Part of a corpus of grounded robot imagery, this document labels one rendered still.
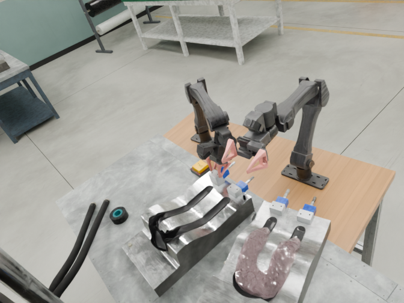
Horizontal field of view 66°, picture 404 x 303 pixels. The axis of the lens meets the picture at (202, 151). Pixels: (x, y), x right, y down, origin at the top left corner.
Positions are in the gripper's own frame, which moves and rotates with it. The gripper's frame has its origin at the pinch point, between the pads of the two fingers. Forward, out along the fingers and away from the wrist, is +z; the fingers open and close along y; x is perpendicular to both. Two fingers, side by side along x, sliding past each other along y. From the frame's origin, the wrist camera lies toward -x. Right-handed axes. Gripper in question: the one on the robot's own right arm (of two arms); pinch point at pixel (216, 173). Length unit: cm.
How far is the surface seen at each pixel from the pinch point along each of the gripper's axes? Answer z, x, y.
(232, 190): 2.6, -1.0, 11.6
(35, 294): 19, -74, 10
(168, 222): 13.5, -26.0, 4.4
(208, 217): 12.3, -11.5, 10.7
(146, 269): 27.5, -37.4, 9.1
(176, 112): 34, 119, -209
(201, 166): 6.0, 7.1, -19.3
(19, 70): 8, -18, -358
